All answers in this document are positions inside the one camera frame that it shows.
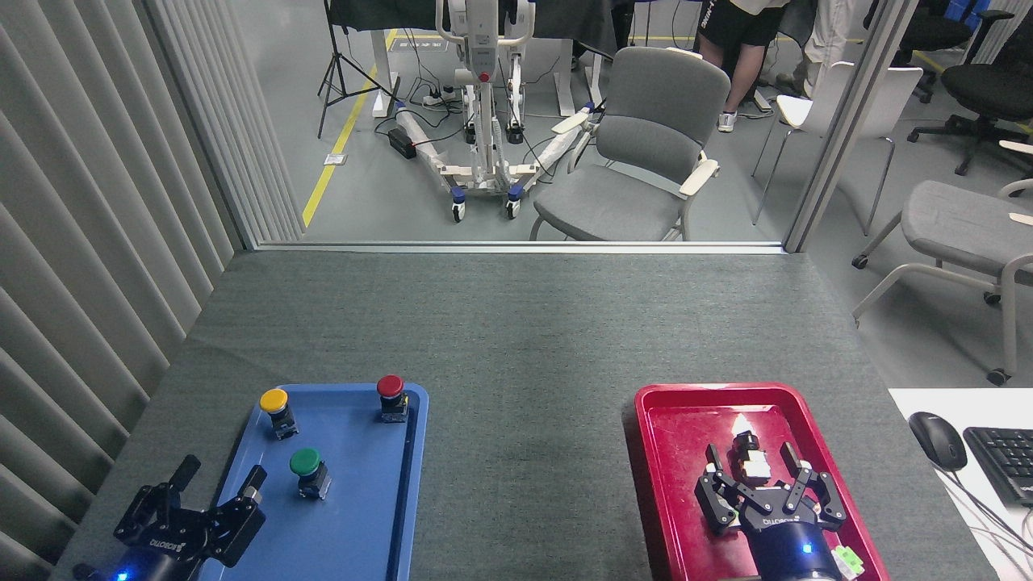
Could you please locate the black office chair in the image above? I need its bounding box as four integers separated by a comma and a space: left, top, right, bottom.
864, 0, 974, 104
907, 10, 1033, 177

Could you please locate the white plastic chair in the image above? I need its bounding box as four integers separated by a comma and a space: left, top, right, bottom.
752, 61, 924, 236

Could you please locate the grey armchair with cream armrests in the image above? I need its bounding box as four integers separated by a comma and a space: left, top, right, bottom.
529, 46, 732, 241

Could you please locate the black tripod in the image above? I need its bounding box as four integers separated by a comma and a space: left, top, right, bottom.
317, 0, 402, 140

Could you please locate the red plastic tray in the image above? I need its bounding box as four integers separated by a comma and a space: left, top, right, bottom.
634, 382, 889, 581

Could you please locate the red push button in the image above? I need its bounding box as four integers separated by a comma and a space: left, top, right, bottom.
376, 374, 409, 424

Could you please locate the black keyboard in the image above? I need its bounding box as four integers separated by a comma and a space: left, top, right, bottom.
963, 426, 1033, 508

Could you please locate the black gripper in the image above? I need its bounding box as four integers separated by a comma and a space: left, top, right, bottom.
696, 442, 848, 581
97, 454, 268, 581

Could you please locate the silver table rail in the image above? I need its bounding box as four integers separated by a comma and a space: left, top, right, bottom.
250, 240, 788, 256

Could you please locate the white stand on wheels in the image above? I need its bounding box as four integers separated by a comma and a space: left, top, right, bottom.
393, 0, 598, 223

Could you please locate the black switch with white base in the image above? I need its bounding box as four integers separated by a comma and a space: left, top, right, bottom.
730, 432, 776, 486

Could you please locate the grey armchair with grey frame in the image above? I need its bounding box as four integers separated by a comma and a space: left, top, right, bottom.
851, 179, 1033, 387

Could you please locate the person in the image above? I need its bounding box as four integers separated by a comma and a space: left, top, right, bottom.
776, 0, 876, 99

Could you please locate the white switch with green base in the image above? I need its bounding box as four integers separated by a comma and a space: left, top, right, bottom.
831, 545, 866, 580

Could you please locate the silver post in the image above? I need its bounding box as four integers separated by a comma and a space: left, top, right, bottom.
784, 0, 921, 253

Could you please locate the yellow push button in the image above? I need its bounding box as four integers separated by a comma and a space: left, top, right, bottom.
259, 388, 299, 441

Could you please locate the green push button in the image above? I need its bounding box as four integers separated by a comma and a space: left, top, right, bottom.
290, 448, 332, 501

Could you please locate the blue plastic tray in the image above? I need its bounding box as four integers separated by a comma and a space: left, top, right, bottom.
194, 382, 429, 581

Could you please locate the black computer mouse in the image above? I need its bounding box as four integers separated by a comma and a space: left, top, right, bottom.
909, 412, 968, 473

